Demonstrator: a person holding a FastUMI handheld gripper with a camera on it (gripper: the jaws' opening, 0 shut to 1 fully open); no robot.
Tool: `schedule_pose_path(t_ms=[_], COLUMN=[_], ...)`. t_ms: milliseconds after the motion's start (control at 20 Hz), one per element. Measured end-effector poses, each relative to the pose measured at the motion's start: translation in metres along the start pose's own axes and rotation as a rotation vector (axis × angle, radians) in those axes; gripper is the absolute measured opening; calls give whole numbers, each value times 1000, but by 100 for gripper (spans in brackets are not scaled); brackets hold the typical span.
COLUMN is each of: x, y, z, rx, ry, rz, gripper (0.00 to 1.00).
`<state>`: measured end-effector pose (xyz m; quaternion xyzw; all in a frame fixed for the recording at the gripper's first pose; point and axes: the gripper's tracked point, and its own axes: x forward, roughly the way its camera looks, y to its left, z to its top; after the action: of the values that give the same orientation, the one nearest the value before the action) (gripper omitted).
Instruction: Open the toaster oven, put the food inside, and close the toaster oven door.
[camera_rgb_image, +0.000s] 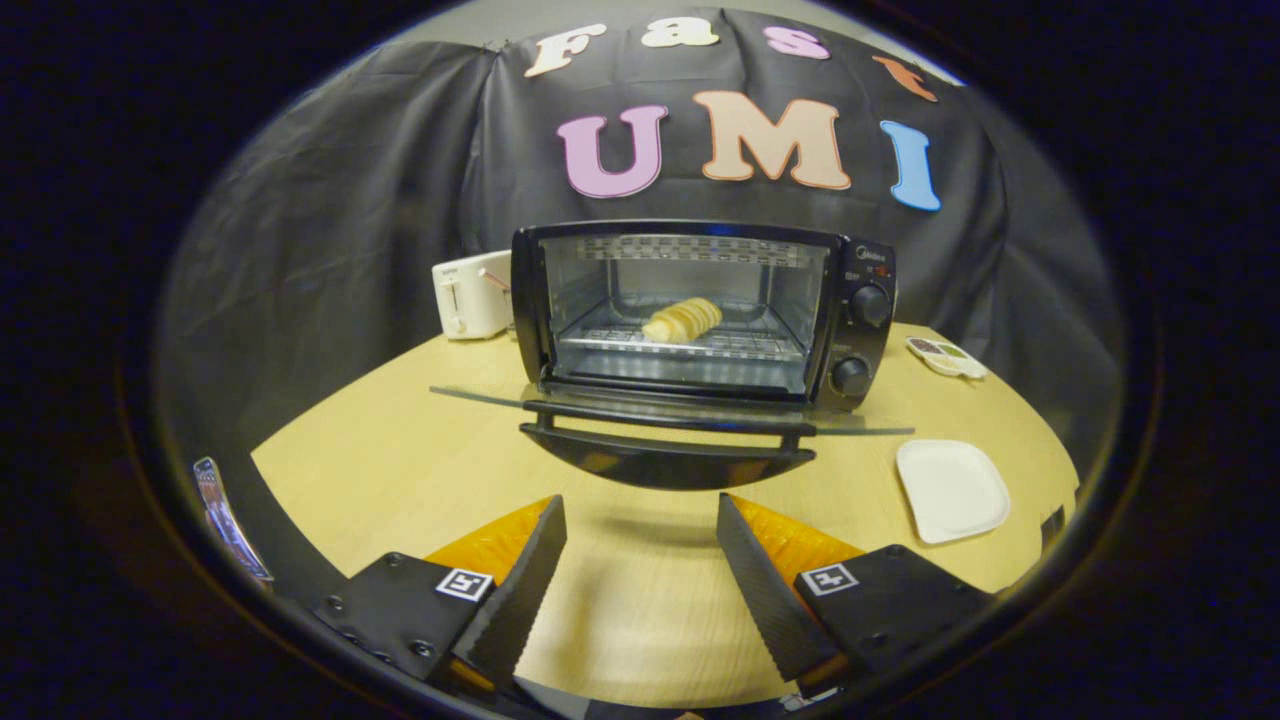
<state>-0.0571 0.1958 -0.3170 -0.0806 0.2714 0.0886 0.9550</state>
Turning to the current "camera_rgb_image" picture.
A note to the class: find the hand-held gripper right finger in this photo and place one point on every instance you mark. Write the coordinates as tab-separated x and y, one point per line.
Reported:
765	600

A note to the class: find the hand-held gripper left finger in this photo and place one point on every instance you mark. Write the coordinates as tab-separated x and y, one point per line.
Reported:
520	600

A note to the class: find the black toaster oven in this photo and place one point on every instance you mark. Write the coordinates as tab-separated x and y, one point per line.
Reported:
870	350

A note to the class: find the yellow bread roll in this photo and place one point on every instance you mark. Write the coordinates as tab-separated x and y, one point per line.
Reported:
685	320

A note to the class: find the white pop-up toaster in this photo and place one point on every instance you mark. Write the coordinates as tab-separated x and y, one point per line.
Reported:
470	295

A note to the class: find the white square plate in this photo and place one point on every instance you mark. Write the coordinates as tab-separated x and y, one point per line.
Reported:
952	492

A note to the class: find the dark chair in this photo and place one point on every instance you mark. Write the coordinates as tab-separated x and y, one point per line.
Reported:
1052	528

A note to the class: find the white divided spice dish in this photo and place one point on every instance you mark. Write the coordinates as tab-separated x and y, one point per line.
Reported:
945	358

